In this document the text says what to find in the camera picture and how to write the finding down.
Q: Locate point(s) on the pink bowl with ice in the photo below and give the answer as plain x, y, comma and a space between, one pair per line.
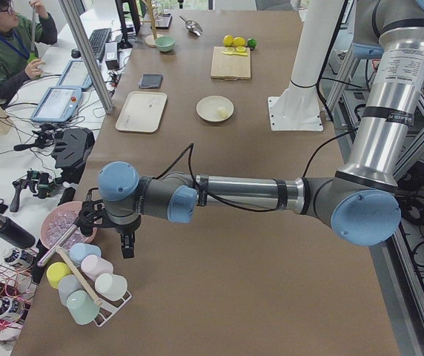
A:
58, 221

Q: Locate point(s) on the beige round plate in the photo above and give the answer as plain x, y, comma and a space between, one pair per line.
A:
207, 108

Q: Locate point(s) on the person in green jacket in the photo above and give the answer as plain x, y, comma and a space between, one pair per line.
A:
18, 62

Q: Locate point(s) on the pink plastic cup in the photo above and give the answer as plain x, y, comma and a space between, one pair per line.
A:
93, 266

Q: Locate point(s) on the whole yellow lemon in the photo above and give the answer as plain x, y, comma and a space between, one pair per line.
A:
228, 40
239, 42

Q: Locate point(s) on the wooden cup tree stand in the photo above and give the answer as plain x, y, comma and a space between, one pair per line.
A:
152, 13

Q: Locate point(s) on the mint green bowl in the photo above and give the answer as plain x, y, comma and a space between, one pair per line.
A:
165, 43

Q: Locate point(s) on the mint plastic cup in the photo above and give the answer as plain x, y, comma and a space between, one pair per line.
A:
82, 307

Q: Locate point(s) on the white cup rack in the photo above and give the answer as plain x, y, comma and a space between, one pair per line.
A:
108, 308

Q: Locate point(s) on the steel scoop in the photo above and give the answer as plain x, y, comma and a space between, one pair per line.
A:
192, 26

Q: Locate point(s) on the white steamed bun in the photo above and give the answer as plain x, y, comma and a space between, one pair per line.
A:
222, 111

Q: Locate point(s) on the aluminium frame post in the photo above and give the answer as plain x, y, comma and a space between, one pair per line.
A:
77, 29

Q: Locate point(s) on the steel muddler with black tip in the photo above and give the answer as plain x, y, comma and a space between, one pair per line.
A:
43, 260

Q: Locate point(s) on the yellow plastic knife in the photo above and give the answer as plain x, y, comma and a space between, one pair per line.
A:
234, 53

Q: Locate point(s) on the blue plastic cup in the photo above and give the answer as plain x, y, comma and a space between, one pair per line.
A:
79, 251

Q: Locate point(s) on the blue teach pendant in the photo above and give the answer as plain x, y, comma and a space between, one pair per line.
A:
75, 74
57, 105

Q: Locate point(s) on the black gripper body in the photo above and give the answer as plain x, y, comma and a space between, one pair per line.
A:
122, 229

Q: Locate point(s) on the black keyboard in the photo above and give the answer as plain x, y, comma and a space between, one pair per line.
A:
98, 39

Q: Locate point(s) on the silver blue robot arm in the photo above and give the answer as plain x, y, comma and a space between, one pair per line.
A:
357, 203

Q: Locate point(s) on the black computer monitor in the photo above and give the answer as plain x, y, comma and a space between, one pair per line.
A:
129, 21

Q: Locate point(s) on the yellow plastic cup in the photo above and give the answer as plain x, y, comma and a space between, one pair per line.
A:
56, 272

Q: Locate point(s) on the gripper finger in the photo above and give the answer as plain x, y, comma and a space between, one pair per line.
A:
128, 245

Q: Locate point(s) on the bamboo cutting board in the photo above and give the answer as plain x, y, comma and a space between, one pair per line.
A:
230, 67

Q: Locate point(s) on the black thermos bottle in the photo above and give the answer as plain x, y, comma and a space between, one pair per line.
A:
14, 234

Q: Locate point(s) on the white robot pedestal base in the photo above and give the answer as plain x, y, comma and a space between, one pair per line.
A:
297, 108

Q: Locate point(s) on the grey folded cloth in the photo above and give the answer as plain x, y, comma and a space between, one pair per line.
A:
150, 81

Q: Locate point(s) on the grey plastic cup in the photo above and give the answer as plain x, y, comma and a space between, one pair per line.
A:
68, 285

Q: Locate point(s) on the white plastic cup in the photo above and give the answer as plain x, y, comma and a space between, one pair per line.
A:
111, 286

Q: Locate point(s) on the cream rabbit tray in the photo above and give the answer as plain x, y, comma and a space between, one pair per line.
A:
142, 112

